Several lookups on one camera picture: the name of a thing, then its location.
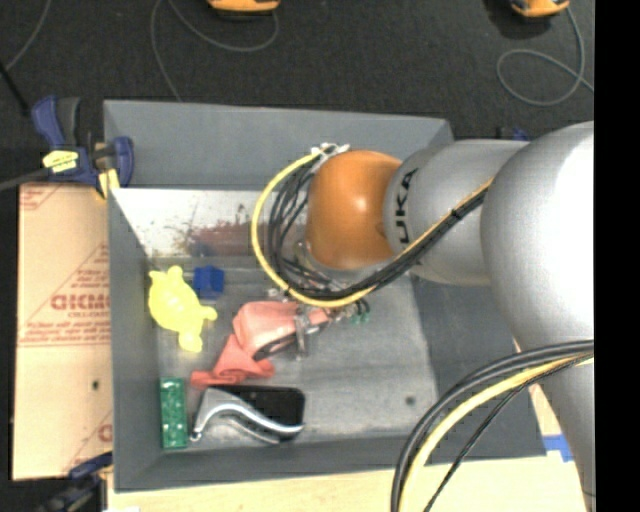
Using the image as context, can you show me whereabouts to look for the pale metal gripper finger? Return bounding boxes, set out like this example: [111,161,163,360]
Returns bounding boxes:
[293,312,322,363]
[267,286,300,308]

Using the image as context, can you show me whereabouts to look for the pink cloth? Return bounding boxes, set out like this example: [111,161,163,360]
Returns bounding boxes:
[189,300,332,389]

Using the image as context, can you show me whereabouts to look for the grey metal bin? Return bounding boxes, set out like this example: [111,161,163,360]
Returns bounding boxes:
[102,98,547,492]

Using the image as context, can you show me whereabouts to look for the black and silver hand tool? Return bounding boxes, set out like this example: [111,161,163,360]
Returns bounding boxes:
[188,384,307,445]

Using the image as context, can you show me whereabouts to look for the small blue block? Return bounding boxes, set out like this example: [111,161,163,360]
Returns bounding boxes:
[191,265,227,301]

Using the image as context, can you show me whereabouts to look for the yellow toy turtle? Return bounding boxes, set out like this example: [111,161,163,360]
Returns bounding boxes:
[147,264,220,354]

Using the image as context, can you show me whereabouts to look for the dark green flat block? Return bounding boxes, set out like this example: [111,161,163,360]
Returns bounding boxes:
[158,376,191,450]

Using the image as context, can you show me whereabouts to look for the brown cardboard board, red print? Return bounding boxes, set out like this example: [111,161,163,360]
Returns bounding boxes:
[10,181,114,482]

